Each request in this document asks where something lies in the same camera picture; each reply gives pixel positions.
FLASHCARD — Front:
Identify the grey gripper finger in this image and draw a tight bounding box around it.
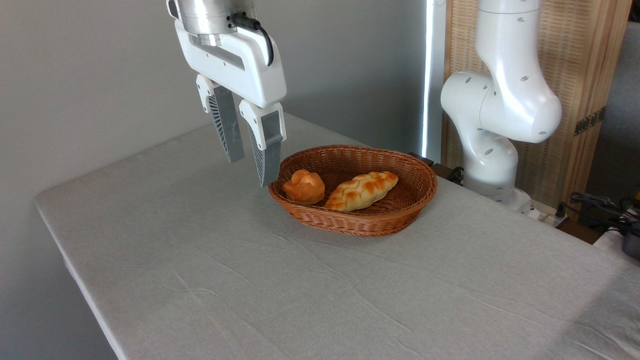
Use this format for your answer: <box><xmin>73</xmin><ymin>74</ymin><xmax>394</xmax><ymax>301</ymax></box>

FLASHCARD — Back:
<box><xmin>239</xmin><ymin>100</ymin><xmax>287</xmax><ymax>188</ymax></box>
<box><xmin>196</xmin><ymin>74</ymin><xmax>246</xmax><ymax>164</ymax></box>

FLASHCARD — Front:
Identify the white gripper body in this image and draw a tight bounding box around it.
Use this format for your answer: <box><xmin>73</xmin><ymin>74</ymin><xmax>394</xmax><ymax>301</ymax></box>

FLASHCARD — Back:
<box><xmin>174</xmin><ymin>19</ymin><xmax>288</xmax><ymax>109</ymax></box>

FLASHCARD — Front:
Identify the round orange bread roll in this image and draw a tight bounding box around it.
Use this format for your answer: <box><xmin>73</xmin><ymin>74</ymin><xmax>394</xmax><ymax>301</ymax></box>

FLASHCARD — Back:
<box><xmin>282</xmin><ymin>169</ymin><xmax>326</xmax><ymax>205</ymax></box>

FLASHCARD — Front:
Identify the braided golden bread loaf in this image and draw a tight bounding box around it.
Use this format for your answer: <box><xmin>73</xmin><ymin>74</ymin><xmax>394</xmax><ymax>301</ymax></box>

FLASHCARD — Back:
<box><xmin>324</xmin><ymin>171</ymin><xmax>400</xmax><ymax>213</ymax></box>

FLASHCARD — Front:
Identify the brown wicker basket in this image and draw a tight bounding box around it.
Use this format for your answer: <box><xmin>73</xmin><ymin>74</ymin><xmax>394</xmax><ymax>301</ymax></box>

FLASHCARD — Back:
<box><xmin>267</xmin><ymin>144</ymin><xmax>439</xmax><ymax>237</ymax></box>

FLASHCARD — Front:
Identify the grey tablecloth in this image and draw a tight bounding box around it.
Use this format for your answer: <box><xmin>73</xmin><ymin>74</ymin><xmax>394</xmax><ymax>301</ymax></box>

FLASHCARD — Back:
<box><xmin>34</xmin><ymin>112</ymin><xmax>640</xmax><ymax>360</ymax></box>

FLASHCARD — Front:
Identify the black table clamp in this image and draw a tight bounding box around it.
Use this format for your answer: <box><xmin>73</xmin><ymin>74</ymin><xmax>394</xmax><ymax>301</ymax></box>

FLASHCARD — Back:
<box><xmin>409</xmin><ymin>151</ymin><xmax>464</xmax><ymax>184</ymax></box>

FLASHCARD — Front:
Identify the dark metal screen hinge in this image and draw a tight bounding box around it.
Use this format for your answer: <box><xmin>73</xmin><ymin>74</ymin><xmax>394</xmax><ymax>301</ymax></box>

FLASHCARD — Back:
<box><xmin>574</xmin><ymin>106</ymin><xmax>607</xmax><ymax>137</ymax></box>

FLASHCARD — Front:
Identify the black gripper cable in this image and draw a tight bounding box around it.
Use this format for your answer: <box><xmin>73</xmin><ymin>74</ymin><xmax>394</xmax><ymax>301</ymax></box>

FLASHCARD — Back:
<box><xmin>231</xmin><ymin>12</ymin><xmax>275</xmax><ymax>67</ymax></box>

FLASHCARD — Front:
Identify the white vertical post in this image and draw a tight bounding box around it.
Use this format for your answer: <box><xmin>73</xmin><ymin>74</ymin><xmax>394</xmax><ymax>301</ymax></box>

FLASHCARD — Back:
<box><xmin>421</xmin><ymin>0</ymin><xmax>447</xmax><ymax>163</ymax></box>

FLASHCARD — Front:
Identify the black cable bundle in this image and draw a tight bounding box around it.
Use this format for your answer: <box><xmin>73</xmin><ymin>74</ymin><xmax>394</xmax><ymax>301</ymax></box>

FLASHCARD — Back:
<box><xmin>557</xmin><ymin>191</ymin><xmax>640</xmax><ymax>237</ymax></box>

